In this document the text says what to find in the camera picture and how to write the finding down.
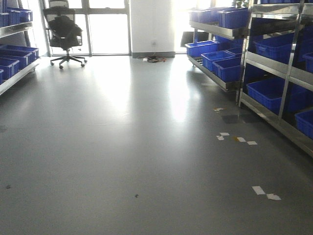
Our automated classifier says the right steel shelf rack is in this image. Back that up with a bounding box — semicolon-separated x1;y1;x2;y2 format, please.
236;0;313;155

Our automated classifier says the steel shelf rack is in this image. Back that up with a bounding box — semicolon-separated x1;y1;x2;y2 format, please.
0;0;40;94
236;0;313;155

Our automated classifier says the left steel shelf rack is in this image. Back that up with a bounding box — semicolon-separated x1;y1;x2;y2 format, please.
0;0;40;94

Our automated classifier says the far right steel rack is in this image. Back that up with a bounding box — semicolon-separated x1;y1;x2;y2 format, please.
182;6;249;92

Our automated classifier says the black office chair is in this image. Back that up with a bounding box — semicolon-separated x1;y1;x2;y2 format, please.
43;0;87;69

